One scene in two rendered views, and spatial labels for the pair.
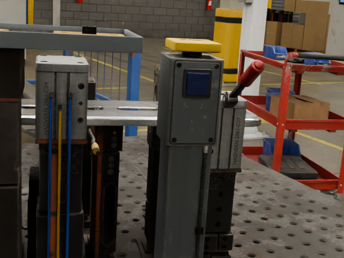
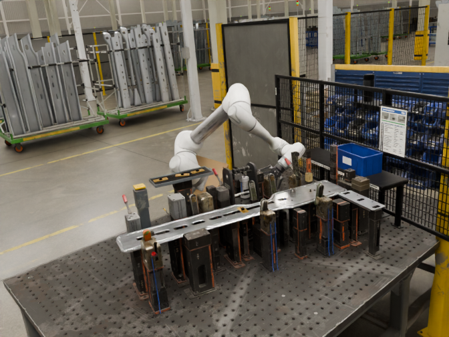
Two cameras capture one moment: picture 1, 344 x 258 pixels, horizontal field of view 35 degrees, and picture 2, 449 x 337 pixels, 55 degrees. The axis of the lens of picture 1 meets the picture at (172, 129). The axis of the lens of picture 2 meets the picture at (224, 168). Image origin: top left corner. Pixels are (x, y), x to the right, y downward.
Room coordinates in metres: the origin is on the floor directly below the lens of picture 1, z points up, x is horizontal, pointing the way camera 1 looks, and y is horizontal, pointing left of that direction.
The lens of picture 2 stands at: (3.11, 0.04, 2.02)
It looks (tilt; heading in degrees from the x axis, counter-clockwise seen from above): 19 degrees down; 169
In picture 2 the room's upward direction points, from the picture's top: 5 degrees counter-clockwise
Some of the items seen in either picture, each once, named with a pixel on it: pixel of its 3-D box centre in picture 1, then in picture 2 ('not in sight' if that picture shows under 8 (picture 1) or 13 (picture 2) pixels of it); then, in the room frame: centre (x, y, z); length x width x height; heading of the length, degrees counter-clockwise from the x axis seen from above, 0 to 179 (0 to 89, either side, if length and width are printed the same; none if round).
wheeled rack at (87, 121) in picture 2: not in sight; (48, 96); (-6.02, -1.68, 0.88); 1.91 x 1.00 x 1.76; 116
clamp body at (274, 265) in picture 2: not in sight; (268, 239); (1.08, 0.63, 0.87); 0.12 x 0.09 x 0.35; 13
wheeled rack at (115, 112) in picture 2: not in sight; (139, 79); (-7.27, 0.14, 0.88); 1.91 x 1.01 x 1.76; 121
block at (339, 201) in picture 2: not in sight; (340, 223); (0.98, 1.10, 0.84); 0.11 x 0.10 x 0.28; 13
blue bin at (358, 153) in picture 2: not in sight; (357, 159); (0.63, 1.39, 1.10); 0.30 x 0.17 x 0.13; 12
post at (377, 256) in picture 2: not in sight; (374, 231); (1.15, 1.23, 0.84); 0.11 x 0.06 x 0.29; 13
